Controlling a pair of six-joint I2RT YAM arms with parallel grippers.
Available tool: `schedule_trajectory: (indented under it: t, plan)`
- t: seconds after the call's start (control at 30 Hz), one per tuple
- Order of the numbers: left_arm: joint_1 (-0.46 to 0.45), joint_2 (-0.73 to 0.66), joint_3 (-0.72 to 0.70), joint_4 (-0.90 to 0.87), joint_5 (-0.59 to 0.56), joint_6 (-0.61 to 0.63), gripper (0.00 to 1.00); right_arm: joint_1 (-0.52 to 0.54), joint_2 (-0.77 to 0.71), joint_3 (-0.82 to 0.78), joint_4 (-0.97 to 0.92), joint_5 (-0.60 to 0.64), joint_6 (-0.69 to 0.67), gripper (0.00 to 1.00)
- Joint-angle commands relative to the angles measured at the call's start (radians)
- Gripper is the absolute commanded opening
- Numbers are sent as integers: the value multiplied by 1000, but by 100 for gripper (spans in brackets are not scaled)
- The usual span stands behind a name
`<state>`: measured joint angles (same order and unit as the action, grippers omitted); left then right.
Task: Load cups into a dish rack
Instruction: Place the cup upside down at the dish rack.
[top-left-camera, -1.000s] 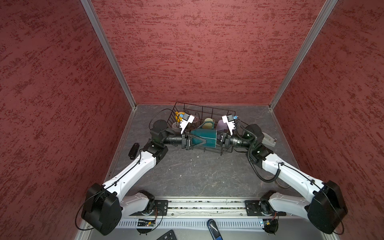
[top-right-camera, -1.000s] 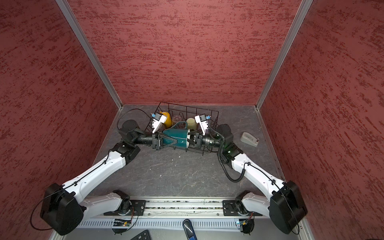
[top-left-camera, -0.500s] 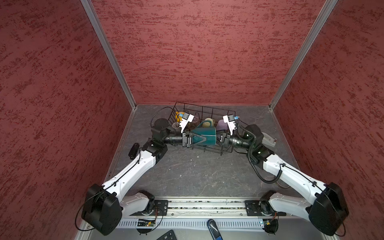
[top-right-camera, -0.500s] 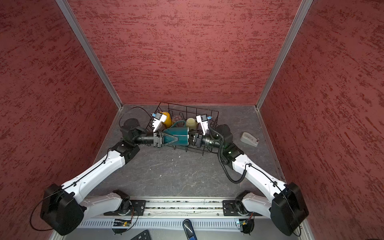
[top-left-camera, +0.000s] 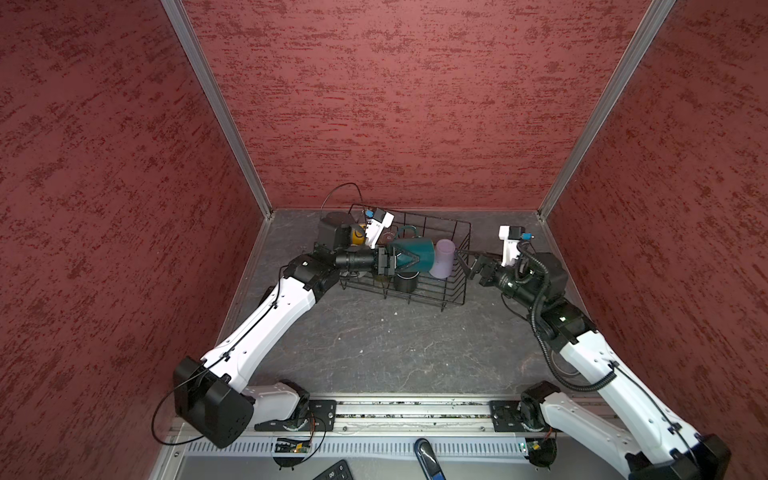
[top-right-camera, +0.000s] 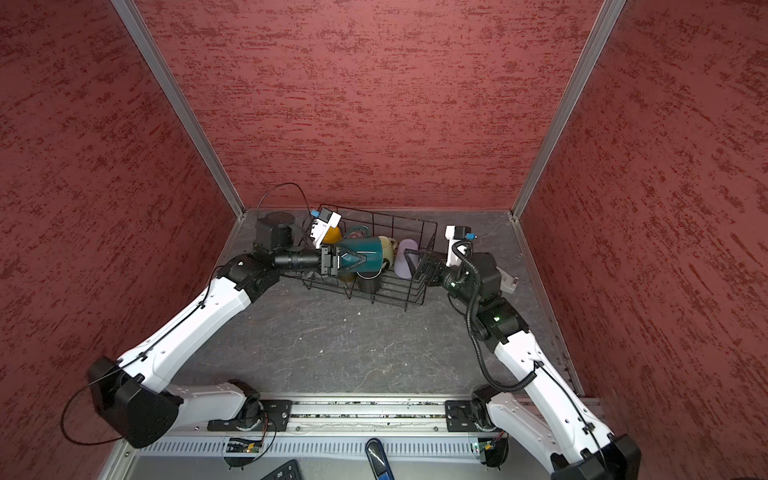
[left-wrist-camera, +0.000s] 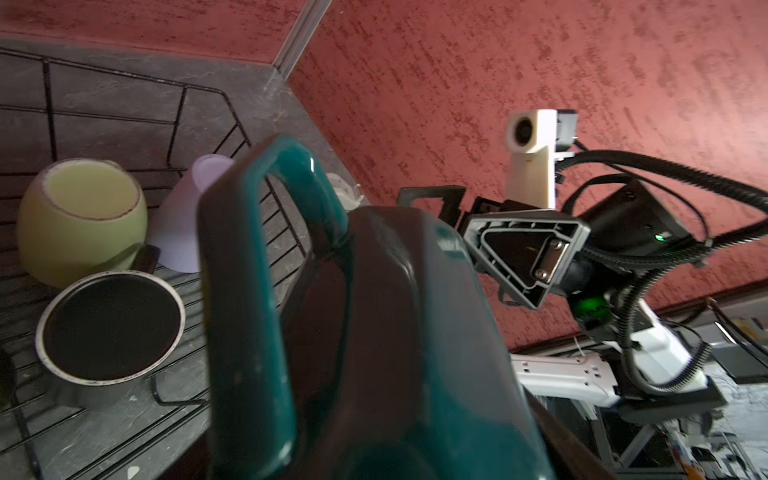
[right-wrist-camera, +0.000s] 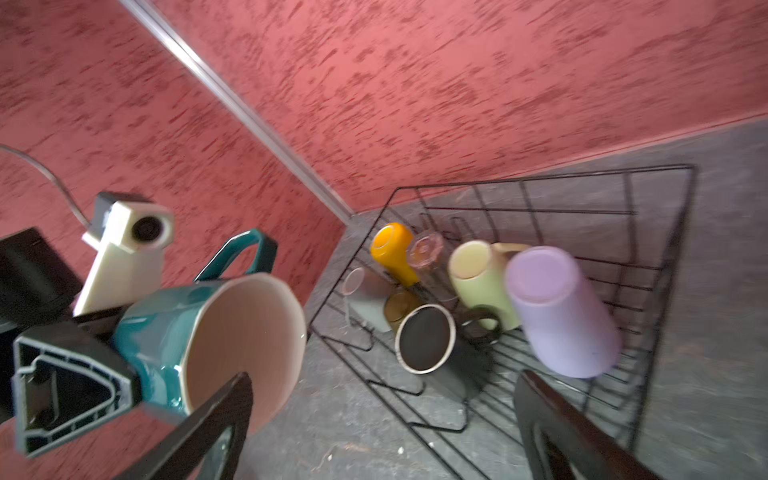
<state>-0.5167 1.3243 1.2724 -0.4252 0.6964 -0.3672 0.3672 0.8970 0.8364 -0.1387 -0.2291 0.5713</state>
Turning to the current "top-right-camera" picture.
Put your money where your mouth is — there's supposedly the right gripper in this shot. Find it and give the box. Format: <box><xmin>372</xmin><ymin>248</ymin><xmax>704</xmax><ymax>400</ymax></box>
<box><xmin>405</xmin><ymin>248</ymin><xmax>480</xmax><ymax>308</ymax></box>

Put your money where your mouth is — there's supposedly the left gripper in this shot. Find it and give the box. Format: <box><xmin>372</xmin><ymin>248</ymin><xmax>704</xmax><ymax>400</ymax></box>
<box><xmin>276</xmin><ymin>239</ymin><xmax>366</xmax><ymax>278</ymax></box>

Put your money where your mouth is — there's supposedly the dark green mug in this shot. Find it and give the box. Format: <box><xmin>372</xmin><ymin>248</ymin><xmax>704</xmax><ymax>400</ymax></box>
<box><xmin>335</xmin><ymin>226</ymin><xmax>385</xmax><ymax>276</ymax></box>

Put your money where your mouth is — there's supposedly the purple cup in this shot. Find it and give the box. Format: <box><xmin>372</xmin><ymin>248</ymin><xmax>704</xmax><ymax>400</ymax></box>
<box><xmin>394</xmin><ymin>238</ymin><xmax>419</xmax><ymax>280</ymax></box>

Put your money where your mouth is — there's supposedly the yellow mug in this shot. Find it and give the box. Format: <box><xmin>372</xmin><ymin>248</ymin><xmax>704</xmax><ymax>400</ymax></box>
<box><xmin>322</xmin><ymin>227</ymin><xmax>343</xmax><ymax>244</ymax></box>

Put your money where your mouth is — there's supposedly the black mug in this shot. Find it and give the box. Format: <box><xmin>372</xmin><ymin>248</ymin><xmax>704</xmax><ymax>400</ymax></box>
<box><xmin>357</xmin><ymin>271</ymin><xmax>383</xmax><ymax>295</ymax></box>

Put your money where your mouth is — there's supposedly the light green mug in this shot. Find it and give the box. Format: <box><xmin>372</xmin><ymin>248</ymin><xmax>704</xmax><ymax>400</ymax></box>
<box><xmin>379</xmin><ymin>236</ymin><xmax>398</xmax><ymax>270</ymax></box>

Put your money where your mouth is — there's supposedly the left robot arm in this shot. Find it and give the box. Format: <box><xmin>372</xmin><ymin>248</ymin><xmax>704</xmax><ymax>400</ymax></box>
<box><xmin>86</xmin><ymin>208</ymin><xmax>387</xmax><ymax>448</ymax></box>

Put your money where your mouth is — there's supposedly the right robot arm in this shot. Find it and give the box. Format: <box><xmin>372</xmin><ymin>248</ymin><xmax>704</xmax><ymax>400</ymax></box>
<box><xmin>404</xmin><ymin>240</ymin><xmax>641</xmax><ymax>479</ymax></box>

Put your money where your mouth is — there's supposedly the black blue handheld device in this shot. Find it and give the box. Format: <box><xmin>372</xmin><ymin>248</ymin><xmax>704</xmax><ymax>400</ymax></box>
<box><xmin>365</xmin><ymin>438</ymin><xmax>394</xmax><ymax>480</ymax></box>

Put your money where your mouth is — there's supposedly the black wire dish rack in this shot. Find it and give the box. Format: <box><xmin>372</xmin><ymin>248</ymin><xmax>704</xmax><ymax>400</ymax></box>
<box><xmin>288</xmin><ymin>204</ymin><xmax>438</xmax><ymax>309</ymax></box>

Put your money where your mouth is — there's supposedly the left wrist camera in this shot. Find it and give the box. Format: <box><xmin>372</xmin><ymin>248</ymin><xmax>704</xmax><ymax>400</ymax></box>
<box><xmin>310</xmin><ymin>207</ymin><xmax>342</xmax><ymax>249</ymax></box>

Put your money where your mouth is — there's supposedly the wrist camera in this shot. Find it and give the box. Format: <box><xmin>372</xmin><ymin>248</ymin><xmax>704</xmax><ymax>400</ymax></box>
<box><xmin>310</xmin><ymin>207</ymin><xmax>342</xmax><ymax>249</ymax></box>
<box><xmin>445</xmin><ymin>225</ymin><xmax>477</xmax><ymax>267</ymax></box>

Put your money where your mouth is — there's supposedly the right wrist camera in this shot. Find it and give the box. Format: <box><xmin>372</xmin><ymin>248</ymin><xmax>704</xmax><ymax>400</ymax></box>
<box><xmin>445</xmin><ymin>225</ymin><xmax>477</xmax><ymax>267</ymax></box>

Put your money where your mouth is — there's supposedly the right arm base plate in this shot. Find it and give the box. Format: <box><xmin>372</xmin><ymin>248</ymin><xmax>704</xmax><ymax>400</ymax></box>
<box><xmin>444</xmin><ymin>398</ymin><xmax>500</xmax><ymax>433</ymax></box>

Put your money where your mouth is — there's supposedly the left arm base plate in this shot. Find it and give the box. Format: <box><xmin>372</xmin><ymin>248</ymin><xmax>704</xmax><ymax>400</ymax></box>
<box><xmin>207</xmin><ymin>400</ymin><xmax>293</xmax><ymax>432</ymax></box>

